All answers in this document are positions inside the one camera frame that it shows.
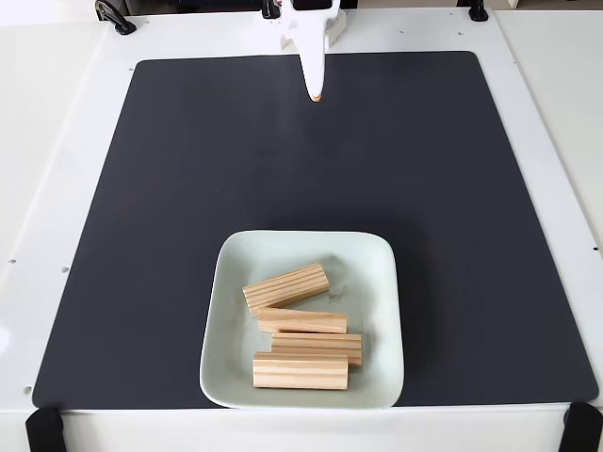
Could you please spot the pale green square plate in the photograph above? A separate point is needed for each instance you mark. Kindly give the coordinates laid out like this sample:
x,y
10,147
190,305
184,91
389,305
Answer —
x,y
226,339

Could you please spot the black rubber mat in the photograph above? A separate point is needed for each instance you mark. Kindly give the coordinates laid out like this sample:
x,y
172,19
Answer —
x,y
141,282

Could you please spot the grooved wooden block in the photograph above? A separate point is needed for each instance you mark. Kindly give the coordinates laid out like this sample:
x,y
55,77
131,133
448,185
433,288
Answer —
x,y
287,287
301,322
301,372
330,348

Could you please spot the black table clamp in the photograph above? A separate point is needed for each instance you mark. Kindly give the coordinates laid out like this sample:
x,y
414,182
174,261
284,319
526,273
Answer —
x,y
269,10
115,16
478,11

